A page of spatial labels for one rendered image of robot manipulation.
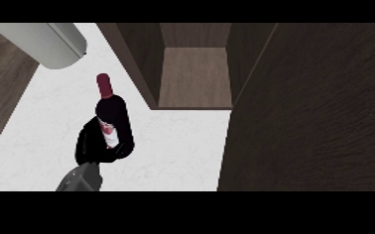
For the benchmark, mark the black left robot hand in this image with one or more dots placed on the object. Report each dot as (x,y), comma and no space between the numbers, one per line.
(88,145)

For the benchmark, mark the dark wine bottle red cap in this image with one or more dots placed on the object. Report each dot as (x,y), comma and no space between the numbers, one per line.
(113,112)

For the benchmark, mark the open brown wooden cabinet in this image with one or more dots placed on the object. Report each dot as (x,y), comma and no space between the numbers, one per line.
(194,76)

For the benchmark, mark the brown wooden panel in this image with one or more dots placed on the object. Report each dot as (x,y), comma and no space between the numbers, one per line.
(12,79)

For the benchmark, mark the pale grey rounded appliance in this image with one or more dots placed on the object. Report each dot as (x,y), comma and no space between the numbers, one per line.
(46,44)

